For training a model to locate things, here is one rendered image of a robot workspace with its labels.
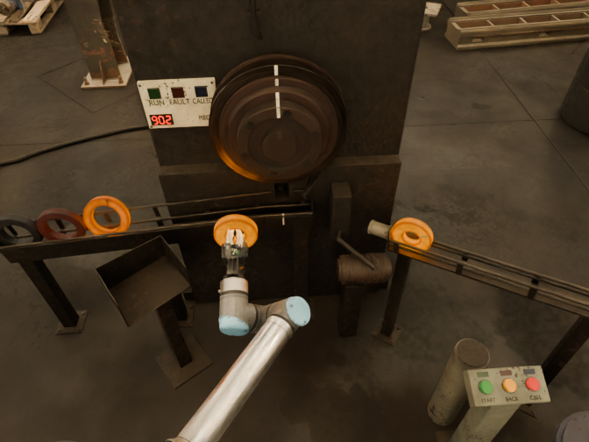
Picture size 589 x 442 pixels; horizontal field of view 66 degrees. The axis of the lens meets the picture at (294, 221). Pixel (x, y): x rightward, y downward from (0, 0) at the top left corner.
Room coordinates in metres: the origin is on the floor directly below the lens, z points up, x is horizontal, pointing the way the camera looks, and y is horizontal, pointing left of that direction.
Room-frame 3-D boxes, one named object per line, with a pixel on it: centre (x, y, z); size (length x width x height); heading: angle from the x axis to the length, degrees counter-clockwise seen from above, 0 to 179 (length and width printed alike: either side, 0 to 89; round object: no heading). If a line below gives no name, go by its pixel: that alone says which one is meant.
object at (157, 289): (1.04, 0.56, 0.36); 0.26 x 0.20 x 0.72; 127
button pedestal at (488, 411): (0.62, -0.66, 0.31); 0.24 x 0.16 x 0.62; 92
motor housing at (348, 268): (1.21, -0.29, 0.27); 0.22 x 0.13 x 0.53; 92
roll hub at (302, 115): (1.23, 0.04, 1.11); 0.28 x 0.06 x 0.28; 92
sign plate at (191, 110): (1.42, 0.39, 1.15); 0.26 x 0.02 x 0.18; 92
